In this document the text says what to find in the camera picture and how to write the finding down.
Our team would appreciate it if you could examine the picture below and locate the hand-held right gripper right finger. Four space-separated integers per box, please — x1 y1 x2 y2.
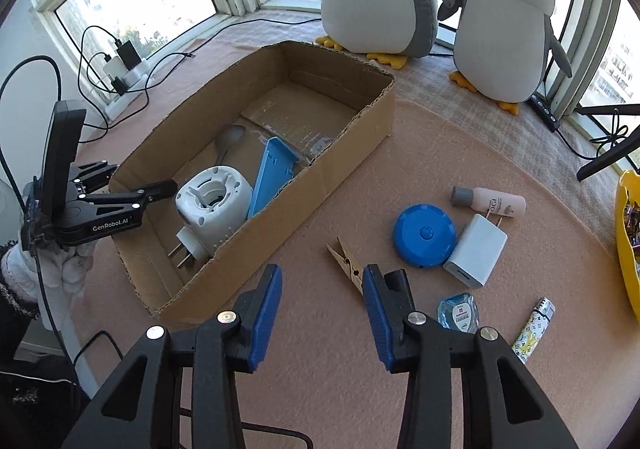
361 263 581 449

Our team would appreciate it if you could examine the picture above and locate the long black cable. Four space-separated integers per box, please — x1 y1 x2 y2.
192 15 322 50

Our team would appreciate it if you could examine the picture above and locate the yellow plastic bowl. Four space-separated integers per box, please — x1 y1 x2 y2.
615 170 640 310

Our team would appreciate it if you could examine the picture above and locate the blue dental floss case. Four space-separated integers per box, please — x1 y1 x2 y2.
437 293 479 334

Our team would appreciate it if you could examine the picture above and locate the white charger plug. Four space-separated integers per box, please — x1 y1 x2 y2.
442 212 508 290

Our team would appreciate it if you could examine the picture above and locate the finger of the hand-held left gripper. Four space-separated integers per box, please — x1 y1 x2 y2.
69 159 119 196
106 178 180 206

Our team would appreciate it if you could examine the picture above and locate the brown cardboard box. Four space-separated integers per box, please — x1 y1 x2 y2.
107 40 397 317

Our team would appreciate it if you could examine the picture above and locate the large black adapter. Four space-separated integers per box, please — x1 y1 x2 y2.
114 40 142 70

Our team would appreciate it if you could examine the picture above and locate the grey spoon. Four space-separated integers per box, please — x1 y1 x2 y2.
214 125 247 165

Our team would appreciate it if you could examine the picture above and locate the black ring light cable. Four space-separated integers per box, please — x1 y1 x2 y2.
555 106 632 161

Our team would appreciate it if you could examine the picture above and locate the wooden clothespin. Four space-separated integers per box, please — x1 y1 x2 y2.
325 236 369 296

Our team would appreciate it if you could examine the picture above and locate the blue plastic holder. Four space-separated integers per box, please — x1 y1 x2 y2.
247 136 301 220

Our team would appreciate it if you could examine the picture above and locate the blue round tape measure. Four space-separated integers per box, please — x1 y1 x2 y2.
393 204 457 270

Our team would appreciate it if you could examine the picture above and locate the black inline remote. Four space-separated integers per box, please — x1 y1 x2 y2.
530 93 560 132

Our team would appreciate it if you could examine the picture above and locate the white power strip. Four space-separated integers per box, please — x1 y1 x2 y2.
102 58 151 122

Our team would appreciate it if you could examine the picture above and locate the black looped cable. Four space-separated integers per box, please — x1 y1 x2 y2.
79 24 123 95

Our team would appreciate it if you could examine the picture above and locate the small pink bottle grey cap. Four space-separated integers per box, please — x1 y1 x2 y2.
451 186 527 220

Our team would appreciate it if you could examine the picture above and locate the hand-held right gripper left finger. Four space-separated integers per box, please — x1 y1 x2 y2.
60 263 283 449

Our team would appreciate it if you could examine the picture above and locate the pile of wrapped candies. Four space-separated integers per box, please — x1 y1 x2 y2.
622 202 640 252

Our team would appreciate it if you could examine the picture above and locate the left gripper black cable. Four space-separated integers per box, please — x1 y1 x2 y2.
0 55 126 380

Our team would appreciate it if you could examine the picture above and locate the white plug-in device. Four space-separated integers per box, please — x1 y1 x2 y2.
170 165 254 270

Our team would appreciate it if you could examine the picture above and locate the black tripod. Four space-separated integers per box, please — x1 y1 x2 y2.
576 102 640 182

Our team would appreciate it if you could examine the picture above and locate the checked table cloth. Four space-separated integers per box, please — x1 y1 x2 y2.
220 9 640 255

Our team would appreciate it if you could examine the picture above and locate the power strip with chargers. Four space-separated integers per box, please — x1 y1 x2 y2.
77 48 197 130

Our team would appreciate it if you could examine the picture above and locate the dark patterned cloth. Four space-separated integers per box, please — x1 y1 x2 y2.
0 354 96 449

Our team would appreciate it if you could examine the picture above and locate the person's left forearm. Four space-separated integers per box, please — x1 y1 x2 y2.
0 241 43 325

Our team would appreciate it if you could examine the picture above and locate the person's left hand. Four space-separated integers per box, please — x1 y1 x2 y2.
19 229 99 304

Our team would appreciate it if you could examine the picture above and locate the patterned lighter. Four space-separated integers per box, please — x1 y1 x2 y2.
510 297 556 365

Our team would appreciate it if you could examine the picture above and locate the small plush penguin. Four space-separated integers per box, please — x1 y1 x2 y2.
439 0 573 116

